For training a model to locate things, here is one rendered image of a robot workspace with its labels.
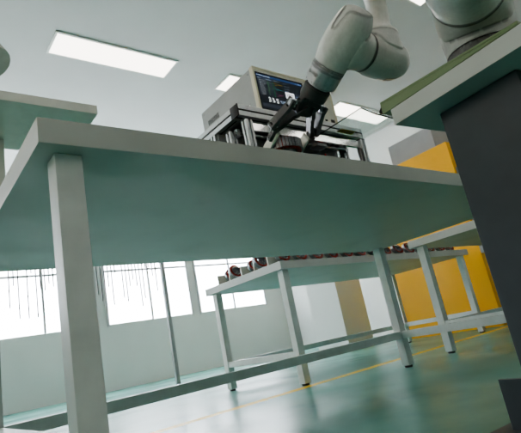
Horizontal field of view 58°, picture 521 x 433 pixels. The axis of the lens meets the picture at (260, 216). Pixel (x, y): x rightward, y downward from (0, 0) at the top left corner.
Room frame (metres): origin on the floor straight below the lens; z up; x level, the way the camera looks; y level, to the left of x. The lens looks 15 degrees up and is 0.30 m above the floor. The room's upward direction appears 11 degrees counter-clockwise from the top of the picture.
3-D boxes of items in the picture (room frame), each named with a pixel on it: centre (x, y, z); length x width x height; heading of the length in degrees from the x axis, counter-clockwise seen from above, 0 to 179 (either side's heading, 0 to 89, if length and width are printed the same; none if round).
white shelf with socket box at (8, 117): (1.50, 0.75, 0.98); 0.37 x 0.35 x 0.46; 130
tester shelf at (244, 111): (1.88, -0.11, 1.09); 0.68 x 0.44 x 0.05; 130
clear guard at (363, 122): (1.78, -0.47, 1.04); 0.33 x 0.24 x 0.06; 40
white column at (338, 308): (5.92, -0.72, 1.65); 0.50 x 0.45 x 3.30; 40
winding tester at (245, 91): (1.89, -0.12, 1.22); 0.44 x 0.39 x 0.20; 130
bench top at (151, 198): (1.83, -0.16, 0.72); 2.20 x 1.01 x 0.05; 130
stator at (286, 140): (1.27, -0.10, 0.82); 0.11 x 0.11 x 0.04
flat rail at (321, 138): (1.72, -0.25, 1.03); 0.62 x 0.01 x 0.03; 130
